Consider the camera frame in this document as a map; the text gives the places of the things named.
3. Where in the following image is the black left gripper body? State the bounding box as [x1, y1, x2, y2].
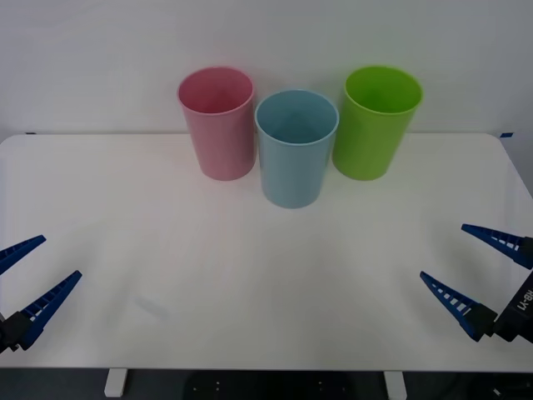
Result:
[0, 315, 18, 354]

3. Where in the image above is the pink plastic waste bin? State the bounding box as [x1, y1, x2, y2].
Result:
[177, 65, 256, 182]

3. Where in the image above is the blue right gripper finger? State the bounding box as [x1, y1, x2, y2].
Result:
[419, 271, 499, 343]
[461, 223, 533, 270]

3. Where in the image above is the green plastic waste bin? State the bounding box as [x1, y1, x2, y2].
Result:
[331, 64, 425, 182]

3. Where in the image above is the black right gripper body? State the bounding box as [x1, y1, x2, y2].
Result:
[491, 276, 533, 343]

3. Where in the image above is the white table leg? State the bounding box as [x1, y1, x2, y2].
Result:
[383, 370, 408, 400]
[103, 368, 127, 398]

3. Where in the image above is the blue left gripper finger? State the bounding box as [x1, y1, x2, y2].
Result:
[0, 234, 47, 277]
[2, 270, 83, 352]

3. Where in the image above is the pale blue plastic waste bin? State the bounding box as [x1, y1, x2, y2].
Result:
[254, 88, 340, 209]

